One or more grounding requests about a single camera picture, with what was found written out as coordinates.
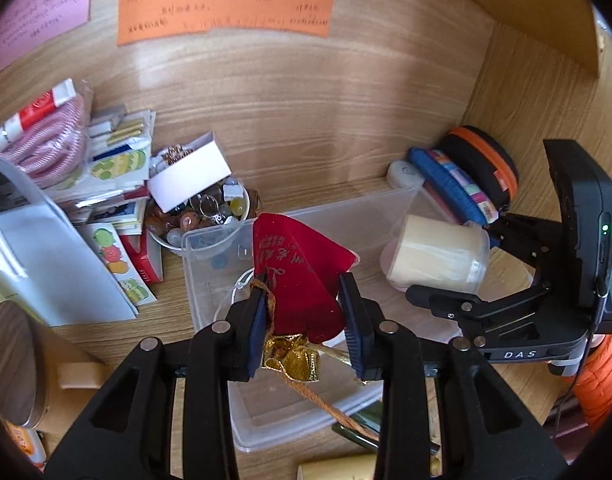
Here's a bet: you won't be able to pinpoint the fruit sticker strip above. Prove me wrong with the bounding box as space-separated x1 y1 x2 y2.
80 222 158 307

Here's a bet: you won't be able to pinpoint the small white cardboard box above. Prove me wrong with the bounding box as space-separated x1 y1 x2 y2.
148 131 232 213

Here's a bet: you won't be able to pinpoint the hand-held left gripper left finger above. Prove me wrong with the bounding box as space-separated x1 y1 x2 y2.
43 280 278 480

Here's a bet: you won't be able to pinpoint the stack of sticker packets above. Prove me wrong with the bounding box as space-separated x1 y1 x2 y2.
50 105 158 233

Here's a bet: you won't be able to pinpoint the white round case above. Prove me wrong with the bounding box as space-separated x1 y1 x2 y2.
386 159 427 189

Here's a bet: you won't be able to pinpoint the clear plastic storage box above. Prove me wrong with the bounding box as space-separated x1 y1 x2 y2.
181 180 428 454

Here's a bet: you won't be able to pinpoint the person's right forearm orange sleeve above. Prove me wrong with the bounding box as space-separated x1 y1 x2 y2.
572 332 612 435

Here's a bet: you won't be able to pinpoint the brown mug with wooden lid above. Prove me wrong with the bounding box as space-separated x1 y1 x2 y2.
0 301 110 434

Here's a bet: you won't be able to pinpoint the orange paper note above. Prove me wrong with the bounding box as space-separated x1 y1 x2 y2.
117 0 338 47

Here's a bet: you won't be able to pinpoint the pink paper note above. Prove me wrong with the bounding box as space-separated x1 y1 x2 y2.
0 0 95 79

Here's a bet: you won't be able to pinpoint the blue pencil case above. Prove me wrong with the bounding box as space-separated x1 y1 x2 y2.
407 146 500 227

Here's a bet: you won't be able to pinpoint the black orange zip case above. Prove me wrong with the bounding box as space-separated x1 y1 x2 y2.
438 125 521 212

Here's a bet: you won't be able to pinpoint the red cardboard box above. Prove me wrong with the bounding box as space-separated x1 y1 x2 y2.
118 232 165 284

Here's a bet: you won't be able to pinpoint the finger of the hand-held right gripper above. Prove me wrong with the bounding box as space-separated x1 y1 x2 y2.
406 283 538 330
485 211 568 274

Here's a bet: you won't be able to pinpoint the cream plastic jar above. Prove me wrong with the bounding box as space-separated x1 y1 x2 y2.
386 214 491 294

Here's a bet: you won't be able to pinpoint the orange green ointment tube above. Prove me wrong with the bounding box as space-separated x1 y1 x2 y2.
5 422 48 472

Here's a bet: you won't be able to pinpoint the yellow sunscreen tube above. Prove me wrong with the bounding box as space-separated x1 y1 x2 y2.
297 455 383 480

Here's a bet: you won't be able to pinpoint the red velvet pouch gold tassels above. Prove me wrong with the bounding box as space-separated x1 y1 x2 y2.
250 213 381 442

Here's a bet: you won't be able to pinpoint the pink coil cord packet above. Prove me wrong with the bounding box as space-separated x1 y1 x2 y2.
0 78 95 189

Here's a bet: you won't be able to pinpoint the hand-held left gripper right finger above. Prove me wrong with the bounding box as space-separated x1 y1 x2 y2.
338 273 572 480

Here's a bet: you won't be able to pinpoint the white bowl of beads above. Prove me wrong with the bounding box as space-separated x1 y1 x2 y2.
144 175 260 259

